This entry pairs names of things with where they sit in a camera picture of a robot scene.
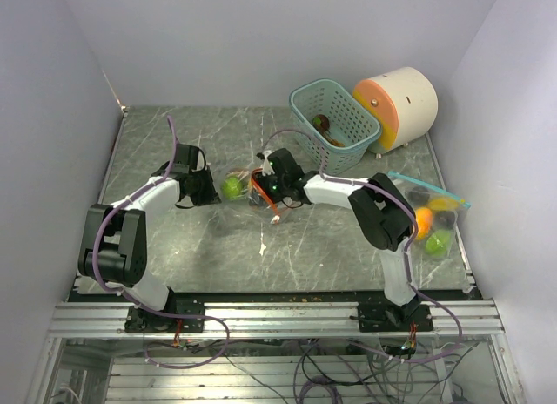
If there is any dark red fake fruit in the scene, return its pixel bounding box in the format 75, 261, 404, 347
312, 114, 330, 133

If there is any clear bag with red zipper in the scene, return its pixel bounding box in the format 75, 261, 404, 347
216, 167, 302, 225

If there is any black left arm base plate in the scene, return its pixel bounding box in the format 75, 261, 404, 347
124, 293, 205, 333

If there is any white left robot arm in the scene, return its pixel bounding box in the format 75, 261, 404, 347
77, 144, 220, 332

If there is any orange fake fruit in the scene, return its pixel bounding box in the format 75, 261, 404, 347
415, 206, 434, 241

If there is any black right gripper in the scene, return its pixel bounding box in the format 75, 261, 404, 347
249, 170, 288, 207

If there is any clear bag with teal zipper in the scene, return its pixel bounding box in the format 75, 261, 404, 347
387, 171, 471, 259

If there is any green fake fruit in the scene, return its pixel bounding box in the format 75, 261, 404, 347
220, 176, 244, 199
426, 229, 453, 257

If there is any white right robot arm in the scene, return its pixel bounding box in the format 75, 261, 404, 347
252, 148, 420, 331

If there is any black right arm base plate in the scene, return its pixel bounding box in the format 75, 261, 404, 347
350, 298, 433, 333

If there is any cream cylinder with orange lid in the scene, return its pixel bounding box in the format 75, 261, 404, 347
352, 67, 439, 157

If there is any aluminium frame rail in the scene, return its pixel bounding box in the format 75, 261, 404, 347
47, 300, 504, 340

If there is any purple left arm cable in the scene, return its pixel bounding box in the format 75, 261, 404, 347
93, 116, 232, 370

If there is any light blue perforated plastic basket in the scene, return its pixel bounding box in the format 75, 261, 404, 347
289, 78, 381, 175

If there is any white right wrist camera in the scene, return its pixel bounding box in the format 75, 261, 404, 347
257, 150, 274, 176

